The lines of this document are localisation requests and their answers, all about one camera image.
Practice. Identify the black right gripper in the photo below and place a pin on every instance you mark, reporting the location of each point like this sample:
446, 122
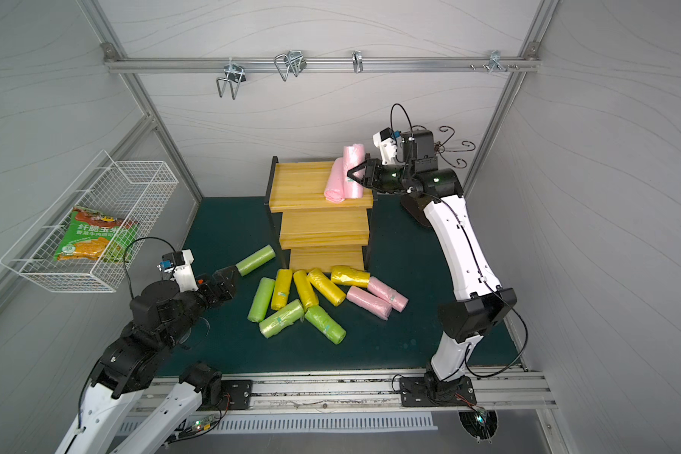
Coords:
378, 175

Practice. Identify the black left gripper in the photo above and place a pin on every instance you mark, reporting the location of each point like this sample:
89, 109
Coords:
218, 283

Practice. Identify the pink trash bag roll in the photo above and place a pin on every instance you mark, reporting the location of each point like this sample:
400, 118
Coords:
334, 190
353, 157
384, 292
369, 302

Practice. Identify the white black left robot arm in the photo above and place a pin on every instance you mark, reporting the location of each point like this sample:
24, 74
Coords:
163, 314

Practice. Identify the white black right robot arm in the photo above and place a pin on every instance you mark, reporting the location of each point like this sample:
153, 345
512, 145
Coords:
408, 167

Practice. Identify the green trash bag roll far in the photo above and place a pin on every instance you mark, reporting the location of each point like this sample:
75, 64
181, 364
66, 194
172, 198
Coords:
255, 260

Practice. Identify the green trash bag roll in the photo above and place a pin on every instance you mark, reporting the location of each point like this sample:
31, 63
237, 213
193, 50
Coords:
261, 300
279, 320
322, 321
255, 260

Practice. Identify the green trash bag roll left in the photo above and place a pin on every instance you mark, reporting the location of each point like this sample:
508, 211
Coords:
261, 300

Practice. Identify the yellow trash bag roll left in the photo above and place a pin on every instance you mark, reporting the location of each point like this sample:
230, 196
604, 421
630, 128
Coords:
282, 289

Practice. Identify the yellow trash bag roll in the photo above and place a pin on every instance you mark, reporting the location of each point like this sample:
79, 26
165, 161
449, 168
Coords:
282, 289
332, 292
305, 290
350, 277

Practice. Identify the three-tier wooden shelf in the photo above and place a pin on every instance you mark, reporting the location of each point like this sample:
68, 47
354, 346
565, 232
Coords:
310, 231

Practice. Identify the green trash bag roll middle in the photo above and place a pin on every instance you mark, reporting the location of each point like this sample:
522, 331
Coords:
279, 320

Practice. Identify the yellow trash bag roll right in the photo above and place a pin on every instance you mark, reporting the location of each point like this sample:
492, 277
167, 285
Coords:
350, 277

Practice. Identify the green trash bag roll right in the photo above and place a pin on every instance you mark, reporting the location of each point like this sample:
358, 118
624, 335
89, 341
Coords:
322, 321

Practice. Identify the small metal hook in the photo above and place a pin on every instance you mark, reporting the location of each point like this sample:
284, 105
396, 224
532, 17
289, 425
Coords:
357, 61

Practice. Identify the metal double hook middle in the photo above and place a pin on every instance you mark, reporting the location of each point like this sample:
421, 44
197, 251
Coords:
290, 63

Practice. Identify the metal double hook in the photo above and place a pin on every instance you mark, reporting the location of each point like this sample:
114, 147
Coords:
290, 63
229, 83

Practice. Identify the green snack bag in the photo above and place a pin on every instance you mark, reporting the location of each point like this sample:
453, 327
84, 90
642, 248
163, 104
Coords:
94, 235

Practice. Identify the metal double hook left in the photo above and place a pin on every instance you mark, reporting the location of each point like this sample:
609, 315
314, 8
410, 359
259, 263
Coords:
229, 83

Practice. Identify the metal hook right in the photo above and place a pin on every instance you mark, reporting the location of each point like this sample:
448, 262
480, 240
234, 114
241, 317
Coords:
494, 64

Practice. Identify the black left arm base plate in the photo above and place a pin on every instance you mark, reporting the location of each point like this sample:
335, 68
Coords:
235, 394

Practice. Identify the aluminium top rail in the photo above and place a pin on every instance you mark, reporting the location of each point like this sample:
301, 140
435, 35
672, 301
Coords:
316, 65

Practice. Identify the white wire basket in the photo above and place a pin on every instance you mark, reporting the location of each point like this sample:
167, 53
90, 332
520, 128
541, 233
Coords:
135, 190

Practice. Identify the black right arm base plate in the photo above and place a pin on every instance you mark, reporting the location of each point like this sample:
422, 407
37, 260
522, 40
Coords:
428, 391

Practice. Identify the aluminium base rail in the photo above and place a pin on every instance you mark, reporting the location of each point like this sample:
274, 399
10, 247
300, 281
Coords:
380, 390

